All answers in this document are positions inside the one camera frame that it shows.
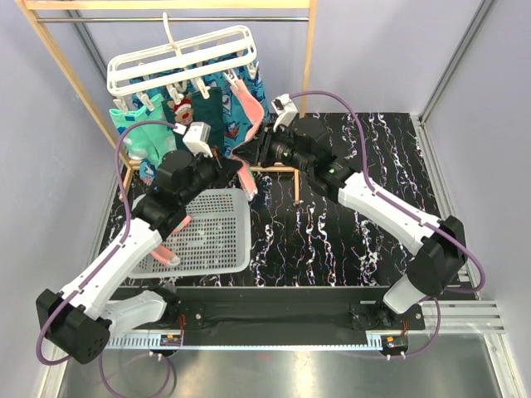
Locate blue shark print shorts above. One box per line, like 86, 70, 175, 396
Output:
139, 61, 269, 185

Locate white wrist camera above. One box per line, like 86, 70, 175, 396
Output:
173, 122, 213, 158
271, 94, 299, 131

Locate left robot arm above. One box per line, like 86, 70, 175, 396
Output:
36, 150, 241, 366

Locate wooden clothes rack frame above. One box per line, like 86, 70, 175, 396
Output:
14, 0, 319, 205

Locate pink sock end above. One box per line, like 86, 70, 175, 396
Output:
149, 215, 192, 267

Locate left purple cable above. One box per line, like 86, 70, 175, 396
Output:
35, 120, 183, 397

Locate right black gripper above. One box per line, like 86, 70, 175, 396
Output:
232, 123, 312, 174

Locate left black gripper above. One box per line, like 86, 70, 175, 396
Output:
180, 145, 243, 206

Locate plain dark green sock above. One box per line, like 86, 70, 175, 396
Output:
191, 87, 225, 152

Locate white plastic basket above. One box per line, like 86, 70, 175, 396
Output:
129, 188, 251, 279

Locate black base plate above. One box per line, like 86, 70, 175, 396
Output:
107, 284, 457, 348

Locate mint sock outer left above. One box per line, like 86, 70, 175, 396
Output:
109, 106, 158, 163

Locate mint sock with blue logo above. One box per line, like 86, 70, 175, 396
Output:
137, 94, 177, 167

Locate green reindeer sock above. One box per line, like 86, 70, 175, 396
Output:
163, 92, 194, 128

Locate pink sock front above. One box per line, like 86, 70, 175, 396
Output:
231, 79, 265, 201

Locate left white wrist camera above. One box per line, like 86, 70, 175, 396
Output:
173, 122, 213, 158

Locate metal rack rod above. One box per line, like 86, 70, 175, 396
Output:
37, 17, 309, 24

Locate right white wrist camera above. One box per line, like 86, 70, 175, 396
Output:
271, 94, 299, 131

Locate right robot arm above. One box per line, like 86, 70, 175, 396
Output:
233, 119, 468, 330

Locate white plastic clip hanger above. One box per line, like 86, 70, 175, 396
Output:
106, 13, 257, 113

